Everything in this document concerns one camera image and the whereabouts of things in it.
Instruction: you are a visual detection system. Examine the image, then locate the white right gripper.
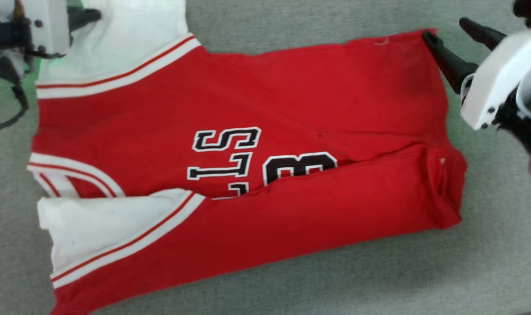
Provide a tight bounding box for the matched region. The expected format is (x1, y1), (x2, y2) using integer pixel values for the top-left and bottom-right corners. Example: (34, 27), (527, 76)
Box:
(422, 17), (531, 131)

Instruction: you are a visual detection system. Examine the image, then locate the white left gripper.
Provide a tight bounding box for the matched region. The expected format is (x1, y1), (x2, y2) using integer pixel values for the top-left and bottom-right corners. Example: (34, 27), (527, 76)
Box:
(22, 0), (102, 58)

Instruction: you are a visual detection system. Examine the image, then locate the red and white basketball jersey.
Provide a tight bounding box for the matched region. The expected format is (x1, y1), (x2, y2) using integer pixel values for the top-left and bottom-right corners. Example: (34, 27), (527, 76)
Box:
(27, 0), (468, 315)

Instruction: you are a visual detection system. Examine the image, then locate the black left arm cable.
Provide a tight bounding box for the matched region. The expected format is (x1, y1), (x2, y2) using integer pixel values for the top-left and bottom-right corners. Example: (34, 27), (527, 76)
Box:
(0, 81), (30, 133)

